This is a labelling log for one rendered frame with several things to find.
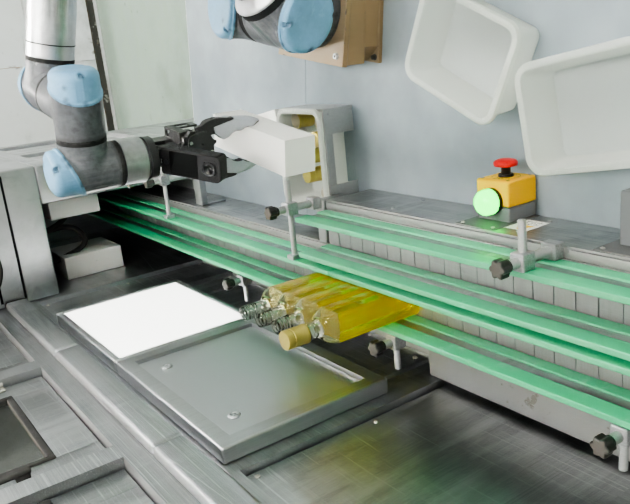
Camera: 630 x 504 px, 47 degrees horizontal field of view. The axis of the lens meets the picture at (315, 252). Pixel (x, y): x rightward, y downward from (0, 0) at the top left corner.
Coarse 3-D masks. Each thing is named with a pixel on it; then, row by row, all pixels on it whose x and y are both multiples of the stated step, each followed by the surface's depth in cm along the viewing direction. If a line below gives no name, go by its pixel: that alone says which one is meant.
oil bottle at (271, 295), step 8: (296, 280) 145; (304, 280) 144; (312, 280) 144; (320, 280) 144; (272, 288) 141; (280, 288) 141; (288, 288) 140; (296, 288) 140; (264, 296) 140; (272, 296) 139; (272, 304) 138
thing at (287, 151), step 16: (224, 112) 136; (240, 112) 136; (256, 128) 125; (272, 128) 125; (288, 128) 125; (224, 144) 134; (240, 144) 129; (256, 144) 125; (272, 144) 121; (288, 144) 118; (304, 144) 120; (256, 160) 126; (272, 160) 122; (288, 160) 119; (304, 160) 121; (288, 176) 120
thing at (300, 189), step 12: (288, 108) 164; (300, 108) 160; (276, 120) 168; (288, 120) 169; (324, 144) 156; (324, 156) 157; (324, 168) 158; (300, 180) 174; (324, 180) 158; (300, 192) 174; (312, 192) 175; (324, 192) 159
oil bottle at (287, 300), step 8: (328, 280) 142; (336, 280) 142; (304, 288) 139; (312, 288) 138; (320, 288) 138; (328, 288) 138; (280, 296) 137; (288, 296) 136; (296, 296) 135; (304, 296) 135; (280, 304) 135; (288, 304) 134; (288, 312) 134
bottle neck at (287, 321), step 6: (294, 312) 130; (276, 318) 128; (282, 318) 128; (288, 318) 128; (294, 318) 129; (300, 318) 129; (276, 324) 129; (282, 324) 127; (288, 324) 128; (294, 324) 129; (276, 330) 129; (282, 330) 127
